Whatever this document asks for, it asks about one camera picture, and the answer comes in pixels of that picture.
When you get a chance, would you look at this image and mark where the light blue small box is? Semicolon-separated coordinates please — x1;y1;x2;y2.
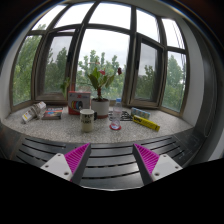
131;107;150;120

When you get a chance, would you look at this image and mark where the brown window frame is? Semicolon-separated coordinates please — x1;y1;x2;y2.
10;0;188;115

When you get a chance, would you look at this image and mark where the green plant with red flowers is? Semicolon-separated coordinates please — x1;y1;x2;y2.
88;68;122;102

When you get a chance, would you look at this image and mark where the dark flat book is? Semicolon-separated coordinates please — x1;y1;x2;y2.
42;107;63;120

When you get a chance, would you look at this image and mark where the white flower pot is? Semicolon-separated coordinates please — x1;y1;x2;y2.
91;99;110;119

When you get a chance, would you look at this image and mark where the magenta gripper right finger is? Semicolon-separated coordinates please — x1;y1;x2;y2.
133;144;182;185

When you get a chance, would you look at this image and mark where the black slatted bench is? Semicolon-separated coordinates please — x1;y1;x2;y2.
0;123;206;190

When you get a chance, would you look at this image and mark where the red filament box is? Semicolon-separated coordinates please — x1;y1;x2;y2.
68;91;90;115

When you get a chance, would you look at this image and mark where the clear plastic water bottle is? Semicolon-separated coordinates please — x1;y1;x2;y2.
111;98;122;128

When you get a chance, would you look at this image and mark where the cream ceramic mug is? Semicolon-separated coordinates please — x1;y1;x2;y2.
80;109;97;132

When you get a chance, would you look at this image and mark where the yellow long box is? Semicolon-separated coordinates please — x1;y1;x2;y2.
133;115;160;132

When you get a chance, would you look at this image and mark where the black patterned flat sheet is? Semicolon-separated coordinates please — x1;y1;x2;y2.
108;111;132;121

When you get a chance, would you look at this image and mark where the red round coaster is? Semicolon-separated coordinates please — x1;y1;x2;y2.
109;125;121;130

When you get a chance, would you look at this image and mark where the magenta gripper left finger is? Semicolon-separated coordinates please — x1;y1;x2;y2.
41;143;91;185

